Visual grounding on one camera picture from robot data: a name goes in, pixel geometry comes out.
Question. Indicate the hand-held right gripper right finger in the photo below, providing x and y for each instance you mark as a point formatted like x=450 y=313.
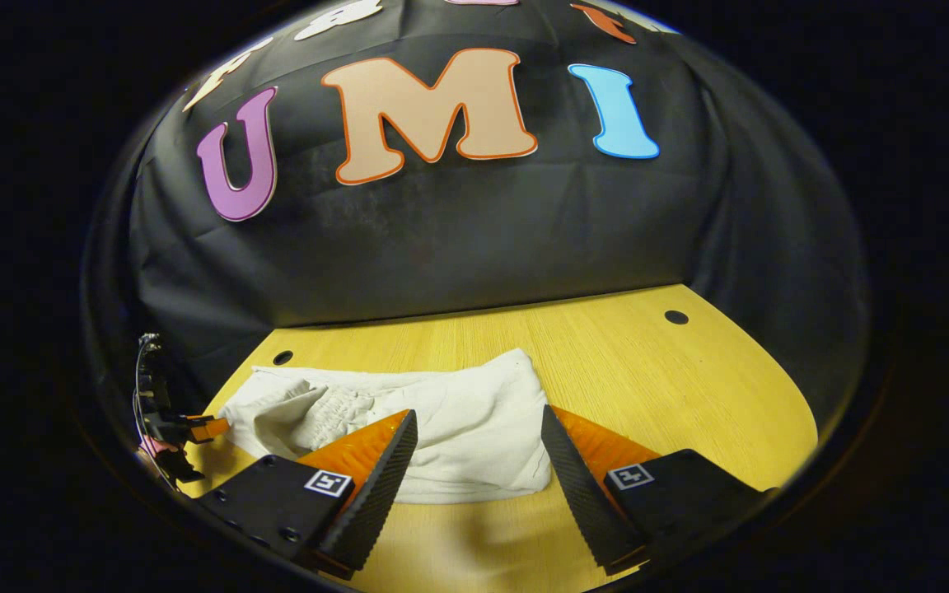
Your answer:
x=582 y=506

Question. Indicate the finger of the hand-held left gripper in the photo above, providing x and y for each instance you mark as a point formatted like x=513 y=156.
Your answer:
x=211 y=427

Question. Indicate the white jeans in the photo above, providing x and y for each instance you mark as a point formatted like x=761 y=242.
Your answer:
x=458 y=428

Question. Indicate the black backdrop cloth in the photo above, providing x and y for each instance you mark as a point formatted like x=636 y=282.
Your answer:
x=474 y=247

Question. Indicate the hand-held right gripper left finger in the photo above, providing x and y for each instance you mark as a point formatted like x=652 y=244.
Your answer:
x=376 y=502

